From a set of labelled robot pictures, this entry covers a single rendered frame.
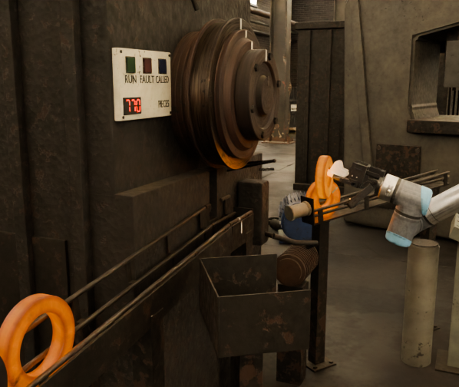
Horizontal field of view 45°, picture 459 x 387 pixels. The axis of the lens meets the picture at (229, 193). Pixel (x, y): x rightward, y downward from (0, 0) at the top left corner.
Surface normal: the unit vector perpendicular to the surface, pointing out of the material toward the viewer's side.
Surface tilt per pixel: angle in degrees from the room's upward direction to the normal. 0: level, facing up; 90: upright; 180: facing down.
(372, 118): 90
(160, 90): 90
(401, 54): 90
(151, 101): 90
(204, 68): 69
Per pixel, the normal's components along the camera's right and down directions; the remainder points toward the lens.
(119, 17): 0.92, 0.08
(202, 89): -0.40, 0.08
